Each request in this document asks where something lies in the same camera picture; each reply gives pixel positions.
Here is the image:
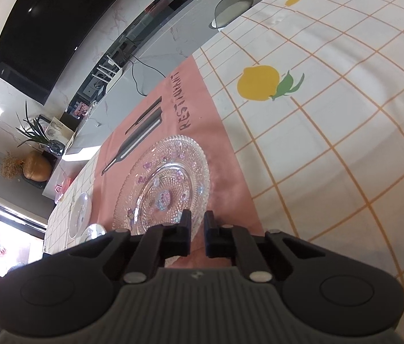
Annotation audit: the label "clear glass plate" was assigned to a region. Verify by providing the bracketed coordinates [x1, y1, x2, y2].
[112, 134, 211, 244]

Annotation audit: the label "painted white ceramic plate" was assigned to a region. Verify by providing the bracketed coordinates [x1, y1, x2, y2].
[78, 224, 106, 244]

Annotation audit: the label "small white saucer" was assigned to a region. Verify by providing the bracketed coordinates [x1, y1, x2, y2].
[69, 192, 92, 239]

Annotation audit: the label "pink storage box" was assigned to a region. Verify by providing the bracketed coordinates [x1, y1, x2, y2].
[54, 177, 72, 204]

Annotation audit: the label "brown round vase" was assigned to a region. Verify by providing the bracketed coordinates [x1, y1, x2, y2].
[23, 151, 52, 183]

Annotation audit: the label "checked lemon tablecloth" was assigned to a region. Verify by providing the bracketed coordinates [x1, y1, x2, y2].
[44, 0, 404, 338]

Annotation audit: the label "dried yellow flowers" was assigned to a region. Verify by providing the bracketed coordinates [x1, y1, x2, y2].
[0, 152, 24, 180]

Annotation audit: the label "leafy plant in vase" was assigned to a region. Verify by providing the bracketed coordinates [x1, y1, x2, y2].
[15, 103, 65, 158]

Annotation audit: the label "white wifi router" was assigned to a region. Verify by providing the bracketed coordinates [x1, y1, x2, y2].
[96, 54, 123, 93]

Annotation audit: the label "white round stool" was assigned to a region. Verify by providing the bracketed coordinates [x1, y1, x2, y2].
[209, 0, 254, 30]

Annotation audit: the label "black television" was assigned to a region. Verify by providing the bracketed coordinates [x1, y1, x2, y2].
[0, 0, 116, 104]

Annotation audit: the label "photo frame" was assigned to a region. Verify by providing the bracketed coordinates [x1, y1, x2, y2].
[45, 117, 74, 144]

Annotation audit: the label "black power cable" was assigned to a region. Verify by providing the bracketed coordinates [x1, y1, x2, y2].
[129, 55, 168, 98]

